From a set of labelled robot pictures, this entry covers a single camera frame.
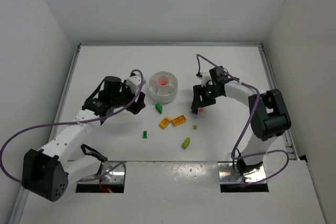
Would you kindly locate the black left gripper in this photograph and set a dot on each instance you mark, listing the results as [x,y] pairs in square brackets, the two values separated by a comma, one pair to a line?
[138,102]

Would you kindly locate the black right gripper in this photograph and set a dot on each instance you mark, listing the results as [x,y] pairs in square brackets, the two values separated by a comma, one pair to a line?
[203,92]

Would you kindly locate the dark green lego wedge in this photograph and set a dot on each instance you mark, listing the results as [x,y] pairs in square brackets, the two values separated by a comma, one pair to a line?
[159,108]

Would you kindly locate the yellow lego plate brick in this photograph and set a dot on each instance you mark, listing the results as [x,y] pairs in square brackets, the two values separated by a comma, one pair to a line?
[179,120]

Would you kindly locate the lime green curved lego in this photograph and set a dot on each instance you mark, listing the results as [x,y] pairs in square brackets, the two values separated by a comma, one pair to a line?
[186,143]

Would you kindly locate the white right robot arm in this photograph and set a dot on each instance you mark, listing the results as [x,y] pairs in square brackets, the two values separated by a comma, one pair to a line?
[268,114]

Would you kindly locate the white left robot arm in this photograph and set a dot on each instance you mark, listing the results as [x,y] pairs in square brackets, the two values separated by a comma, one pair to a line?
[47,172]

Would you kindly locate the white round divided container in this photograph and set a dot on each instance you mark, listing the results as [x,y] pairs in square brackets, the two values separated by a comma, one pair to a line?
[163,87]

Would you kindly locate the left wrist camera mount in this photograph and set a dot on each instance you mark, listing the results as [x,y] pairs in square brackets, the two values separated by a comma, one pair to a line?
[134,83]

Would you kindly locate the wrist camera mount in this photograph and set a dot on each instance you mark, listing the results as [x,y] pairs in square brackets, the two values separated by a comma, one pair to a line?
[204,77]
[134,83]

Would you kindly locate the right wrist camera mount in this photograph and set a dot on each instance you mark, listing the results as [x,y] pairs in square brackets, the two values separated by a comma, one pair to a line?
[204,77]

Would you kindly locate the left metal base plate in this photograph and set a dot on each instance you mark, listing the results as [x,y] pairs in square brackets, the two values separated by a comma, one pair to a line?
[110,173]

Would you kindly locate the metal base plate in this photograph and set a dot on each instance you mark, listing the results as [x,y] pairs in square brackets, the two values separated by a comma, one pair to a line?
[229,175]
[110,173]

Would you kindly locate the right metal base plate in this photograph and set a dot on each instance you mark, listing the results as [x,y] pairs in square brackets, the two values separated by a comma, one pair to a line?
[229,175]

